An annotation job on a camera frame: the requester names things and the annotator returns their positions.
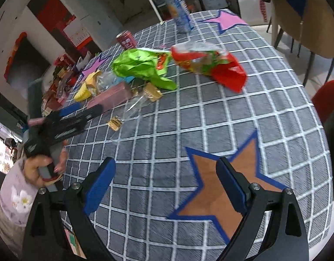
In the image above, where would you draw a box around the green plastic bag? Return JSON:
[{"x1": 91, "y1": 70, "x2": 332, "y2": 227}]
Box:
[{"x1": 113, "y1": 47, "x2": 178, "y2": 90}]

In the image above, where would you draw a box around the red drink can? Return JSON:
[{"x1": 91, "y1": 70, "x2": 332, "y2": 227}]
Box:
[{"x1": 116, "y1": 31, "x2": 137, "y2": 50}]

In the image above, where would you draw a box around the pink box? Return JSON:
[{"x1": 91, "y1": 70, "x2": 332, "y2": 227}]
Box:
[{"x1": 87, "y1": 82, "x2": 133, "y2": 109}]

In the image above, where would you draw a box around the small gold foil wrapper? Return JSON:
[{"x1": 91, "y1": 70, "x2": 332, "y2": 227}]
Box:
[{"x1": 108, "y1": 115, "x2": 122, "y2": 131}]

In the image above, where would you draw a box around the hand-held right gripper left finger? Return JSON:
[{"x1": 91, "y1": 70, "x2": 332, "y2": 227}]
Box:
[{"x1": 22, "y1": 157, "x2": 117, "y2": 261}]

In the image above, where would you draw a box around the red wall calendar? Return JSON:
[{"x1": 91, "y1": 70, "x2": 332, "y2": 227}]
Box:
[{"x1": 63, "y1": 19, "x2": 93, "y2": 48}]

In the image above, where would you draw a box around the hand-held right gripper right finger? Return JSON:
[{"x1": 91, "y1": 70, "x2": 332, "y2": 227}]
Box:
[{"x1": 215, "y1": 157, "x2": 310, "y2": 261}]

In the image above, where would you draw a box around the grey checked star tablecloth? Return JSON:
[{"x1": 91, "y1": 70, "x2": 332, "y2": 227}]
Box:
[{"x1": 40, "y1": 9, "x2": 333, "y2": 261}]

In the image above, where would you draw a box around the pile of gift boxes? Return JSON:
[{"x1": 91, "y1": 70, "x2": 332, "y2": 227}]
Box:
[{"x1": 40, "y1": 52, "x2": 102, "y2": 115}]

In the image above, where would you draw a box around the red trash bin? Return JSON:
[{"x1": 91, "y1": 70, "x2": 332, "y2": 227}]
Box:
[{"x1": 311, "y1": 79, "x2": 334, "y2": 153}]

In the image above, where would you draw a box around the person's left forearm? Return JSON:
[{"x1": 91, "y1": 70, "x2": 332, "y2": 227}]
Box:
[{"x1": 0, "y1": 158, "x2": 42, "y2": 227}]

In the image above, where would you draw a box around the person's left hand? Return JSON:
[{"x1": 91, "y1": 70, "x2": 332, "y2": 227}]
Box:
[{"x1": 23, "y1": 139, "x2": 69, "y2": 187}]

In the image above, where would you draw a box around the clear plastic bag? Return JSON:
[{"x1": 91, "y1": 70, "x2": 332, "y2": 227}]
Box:
[{"x1": 96, "y1": 71, "x2": 121, "y2": 91}]

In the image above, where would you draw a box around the tan dining chair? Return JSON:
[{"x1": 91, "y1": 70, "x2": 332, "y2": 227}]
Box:
[{"x1": 272, "y1": 0, "x2": 334, "y2": 86}]

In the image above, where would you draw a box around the yellow and pink plastic bag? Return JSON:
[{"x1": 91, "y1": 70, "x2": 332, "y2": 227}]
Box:
[{"x1": 74, "y1": 71, "x2": 102, "y2": 102}]

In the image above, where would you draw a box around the tall blue white drink can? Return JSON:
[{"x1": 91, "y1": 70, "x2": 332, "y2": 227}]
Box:
[{"x1": 162, "y1": 0, "x2": 194, "y2": 33}]

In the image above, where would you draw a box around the red snack bag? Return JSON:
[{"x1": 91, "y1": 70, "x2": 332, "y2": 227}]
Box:
[{"x1": 171, "y1": 42, "x2": 248, "y2": 93}]

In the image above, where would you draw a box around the red checked cloth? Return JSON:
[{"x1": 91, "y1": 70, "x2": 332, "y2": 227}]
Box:
[{"x1": 251, "y1": 0, "x2": 268, "y2": 22}]

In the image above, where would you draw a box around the clear wrapper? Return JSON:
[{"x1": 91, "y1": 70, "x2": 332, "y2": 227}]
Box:
[{"x1": 125, "y1": 91, "x2": 146, "y2": 120}]

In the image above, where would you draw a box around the red garland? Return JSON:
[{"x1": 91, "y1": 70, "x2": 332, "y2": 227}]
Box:
[{"x1": 4, "y1": 32, "x2": 28, "y2": 80}]

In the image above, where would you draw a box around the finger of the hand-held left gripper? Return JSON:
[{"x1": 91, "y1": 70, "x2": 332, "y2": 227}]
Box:
[
  {"x1": 59, "y1": 106, "x2": 83, "y2": 117},
  {"x1": 74, "y1": 105, "x2": 103, "y2": 123}
]

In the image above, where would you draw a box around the black television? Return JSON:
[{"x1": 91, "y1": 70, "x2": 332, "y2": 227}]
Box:
[{"x1": 5, "y1": 37, "x2": 52, "y2": 90}]

